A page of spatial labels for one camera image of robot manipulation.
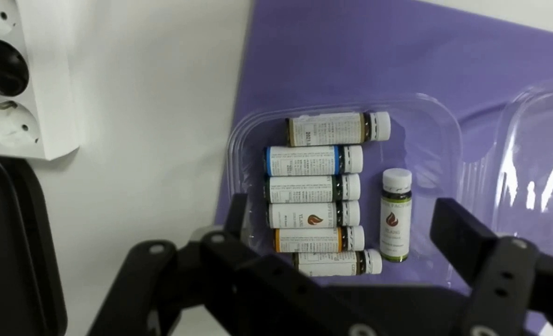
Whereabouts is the white power strip orange switch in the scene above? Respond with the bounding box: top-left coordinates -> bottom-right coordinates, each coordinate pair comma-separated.
0,0 -> 82,162

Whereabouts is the purple mat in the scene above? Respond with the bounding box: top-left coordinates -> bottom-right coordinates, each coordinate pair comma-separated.
213,0 -> 553,336

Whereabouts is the white bottle brown band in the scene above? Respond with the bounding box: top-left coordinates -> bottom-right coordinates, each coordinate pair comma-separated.
285,110 -> 394,149

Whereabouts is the clear plastic clamshell container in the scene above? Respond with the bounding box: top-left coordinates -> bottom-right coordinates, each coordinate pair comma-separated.
226,72 -> 553,295

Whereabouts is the white bottle green band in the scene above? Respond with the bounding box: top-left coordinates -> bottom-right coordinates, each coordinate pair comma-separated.
263,171 -> 364,205
377,166 -> 414,265

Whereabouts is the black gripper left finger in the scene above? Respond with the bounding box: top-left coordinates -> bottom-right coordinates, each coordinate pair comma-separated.
87,192 -> 377,336

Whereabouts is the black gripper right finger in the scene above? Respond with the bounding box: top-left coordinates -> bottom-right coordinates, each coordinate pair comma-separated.
429,196 -> 553,336

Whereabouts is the white bottle orange band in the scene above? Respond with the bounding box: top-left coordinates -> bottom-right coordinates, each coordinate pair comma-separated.
271,224 -> 368,255

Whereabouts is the white bottle blue band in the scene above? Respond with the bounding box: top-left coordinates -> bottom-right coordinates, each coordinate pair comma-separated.
261,143 -> 366,179

